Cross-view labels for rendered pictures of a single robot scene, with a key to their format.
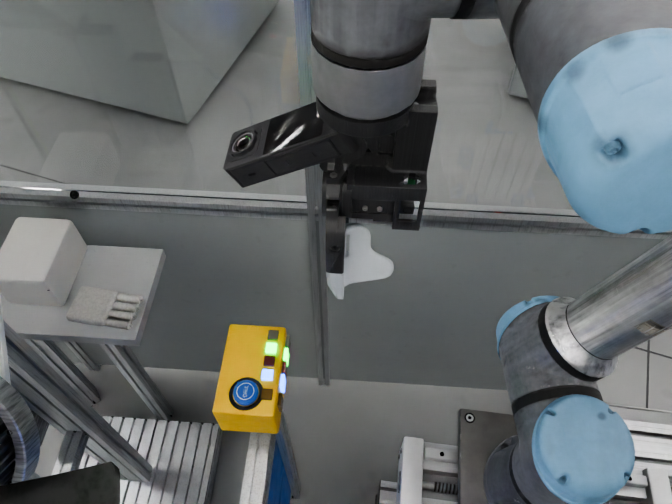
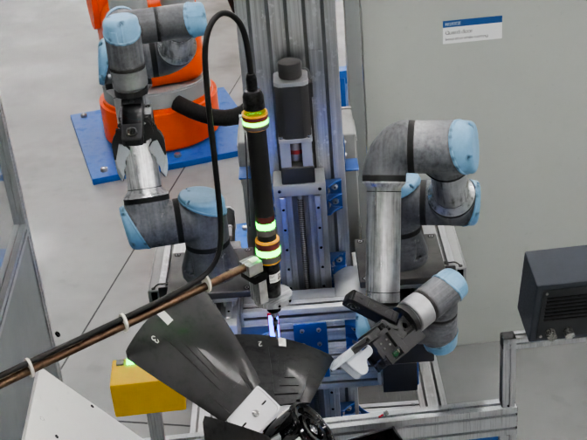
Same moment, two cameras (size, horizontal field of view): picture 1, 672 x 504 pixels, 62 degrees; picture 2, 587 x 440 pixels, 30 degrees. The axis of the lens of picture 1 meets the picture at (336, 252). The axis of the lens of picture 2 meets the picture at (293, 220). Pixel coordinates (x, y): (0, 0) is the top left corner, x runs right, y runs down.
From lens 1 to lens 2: 2.27 m
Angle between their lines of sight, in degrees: 70
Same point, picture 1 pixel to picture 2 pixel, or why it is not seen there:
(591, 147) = (202, 17)
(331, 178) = (148, 116)
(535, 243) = (13, 309)
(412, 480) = not seen: hidden behind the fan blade
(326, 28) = (138, 61)
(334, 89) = (143, 79)
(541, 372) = (165, 209)
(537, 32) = (169, 22)
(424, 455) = not seen: hidden behind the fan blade
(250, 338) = (122, 373)
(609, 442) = (200, 189)
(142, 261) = not seen: outside the picture
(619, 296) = (141, 155)
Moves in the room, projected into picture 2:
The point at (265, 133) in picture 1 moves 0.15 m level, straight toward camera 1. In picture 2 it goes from (129, 124) to (199, 111)
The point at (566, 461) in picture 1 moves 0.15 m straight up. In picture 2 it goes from (210, 199) to (203, 145)
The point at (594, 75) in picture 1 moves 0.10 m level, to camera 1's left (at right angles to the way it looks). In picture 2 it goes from (189, 13) to (192, 28)
